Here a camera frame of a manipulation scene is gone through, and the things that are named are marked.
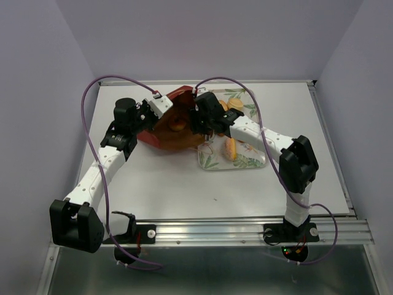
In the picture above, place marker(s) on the round pale bread roll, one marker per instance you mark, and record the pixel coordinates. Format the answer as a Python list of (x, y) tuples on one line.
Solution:
[(235, 103)]

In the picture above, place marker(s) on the aluminium mounting rail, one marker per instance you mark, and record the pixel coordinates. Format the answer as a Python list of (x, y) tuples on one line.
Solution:
[(240, 232)]

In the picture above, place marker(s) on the long orange baguette bread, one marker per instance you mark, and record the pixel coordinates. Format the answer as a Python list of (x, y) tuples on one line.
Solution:
[(225, 107)]

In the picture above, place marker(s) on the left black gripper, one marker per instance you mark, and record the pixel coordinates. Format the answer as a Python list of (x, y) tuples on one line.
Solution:
[(145, 106)]

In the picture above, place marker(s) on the brown ring bagel bread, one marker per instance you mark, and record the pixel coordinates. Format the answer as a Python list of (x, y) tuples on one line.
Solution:
[(177, 125)]

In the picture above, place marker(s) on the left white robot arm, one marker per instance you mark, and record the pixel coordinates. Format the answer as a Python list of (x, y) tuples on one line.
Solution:
[(74, 220)]

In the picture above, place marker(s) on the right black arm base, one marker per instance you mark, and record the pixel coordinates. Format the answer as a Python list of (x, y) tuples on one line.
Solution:
[(294, 240)]

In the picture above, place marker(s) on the red brown paper bag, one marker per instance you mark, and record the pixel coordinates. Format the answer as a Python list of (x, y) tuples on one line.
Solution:
[(162, 137)]

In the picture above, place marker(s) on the metal serving tongs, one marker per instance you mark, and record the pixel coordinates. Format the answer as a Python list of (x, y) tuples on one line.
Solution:
[(209, 137)]

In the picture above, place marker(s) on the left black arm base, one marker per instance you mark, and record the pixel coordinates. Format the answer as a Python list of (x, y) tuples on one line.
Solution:
[(137, 236)]

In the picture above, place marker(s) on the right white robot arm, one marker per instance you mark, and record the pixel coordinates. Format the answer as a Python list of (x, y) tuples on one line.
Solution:
[(294, 158)]

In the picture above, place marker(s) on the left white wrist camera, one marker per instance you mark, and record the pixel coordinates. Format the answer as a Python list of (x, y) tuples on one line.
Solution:
[(160, 106)]

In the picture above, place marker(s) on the floral patterned tray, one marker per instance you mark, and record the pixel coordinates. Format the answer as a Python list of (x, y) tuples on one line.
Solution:
[(222, 153)]

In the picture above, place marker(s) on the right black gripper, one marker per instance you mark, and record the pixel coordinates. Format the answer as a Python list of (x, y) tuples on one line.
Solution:
[(194, 112)]

